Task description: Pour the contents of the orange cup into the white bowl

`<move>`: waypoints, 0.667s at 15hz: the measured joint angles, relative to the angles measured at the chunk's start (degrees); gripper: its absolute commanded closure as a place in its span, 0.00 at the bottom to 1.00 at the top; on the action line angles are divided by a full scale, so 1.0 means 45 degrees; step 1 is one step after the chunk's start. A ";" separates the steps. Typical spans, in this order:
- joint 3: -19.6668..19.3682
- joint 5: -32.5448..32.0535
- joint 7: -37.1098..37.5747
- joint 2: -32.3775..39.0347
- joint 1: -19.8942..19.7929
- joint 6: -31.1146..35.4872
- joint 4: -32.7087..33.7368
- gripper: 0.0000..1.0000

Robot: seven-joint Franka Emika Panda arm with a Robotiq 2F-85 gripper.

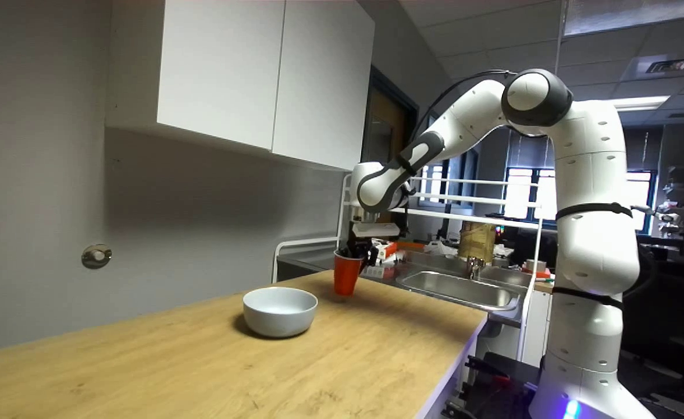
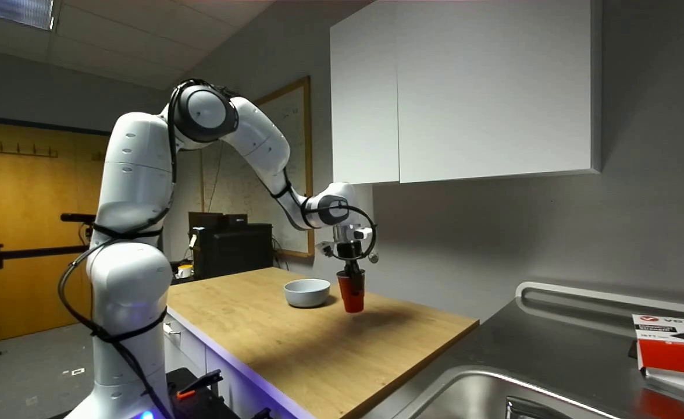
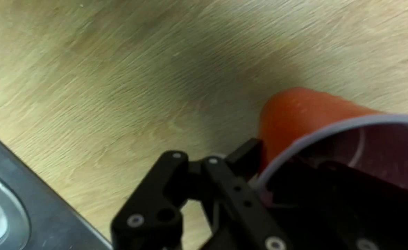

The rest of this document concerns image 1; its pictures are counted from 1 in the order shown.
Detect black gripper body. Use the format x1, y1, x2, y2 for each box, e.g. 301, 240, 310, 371
344, 234, 381, 265

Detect orange plastic cup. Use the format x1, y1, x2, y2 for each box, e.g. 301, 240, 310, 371
330, 251, 367, 301

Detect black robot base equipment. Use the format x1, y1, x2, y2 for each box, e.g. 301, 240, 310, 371
448, 349, 551, 419

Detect white ceramic bowl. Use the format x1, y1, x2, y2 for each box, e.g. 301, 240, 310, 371
240, 284, 322, 340

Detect red and white box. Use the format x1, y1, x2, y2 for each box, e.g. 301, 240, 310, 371
375, 237, 431, 271

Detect stainless steel sink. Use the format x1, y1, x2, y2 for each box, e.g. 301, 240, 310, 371
393, 269, 523, 314

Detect brown paper bag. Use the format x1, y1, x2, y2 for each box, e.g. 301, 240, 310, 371
458, 221, 498, 265

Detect ceiling light panel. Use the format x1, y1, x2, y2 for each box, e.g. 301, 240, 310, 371
586, 93, 673, 117

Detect black office chair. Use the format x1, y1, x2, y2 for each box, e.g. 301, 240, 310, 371
625, 254, 684, 408

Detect ceiling air vent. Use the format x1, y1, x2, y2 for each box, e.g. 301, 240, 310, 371
635, 55, 684, 80

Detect light wrist camera block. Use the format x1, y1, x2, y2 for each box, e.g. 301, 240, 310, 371
354, 221, 403, 240

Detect dark framed wall panel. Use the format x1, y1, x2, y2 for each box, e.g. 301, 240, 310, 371
361, 65, 421, 167

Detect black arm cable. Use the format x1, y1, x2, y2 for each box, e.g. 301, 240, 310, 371
403, 69, 648, 225

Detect white wall cabinet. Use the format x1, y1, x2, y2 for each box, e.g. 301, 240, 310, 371
107, 0, 377, 172

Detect round metal wall knob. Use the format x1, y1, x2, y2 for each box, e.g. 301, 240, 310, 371
79, 243, 114, 272

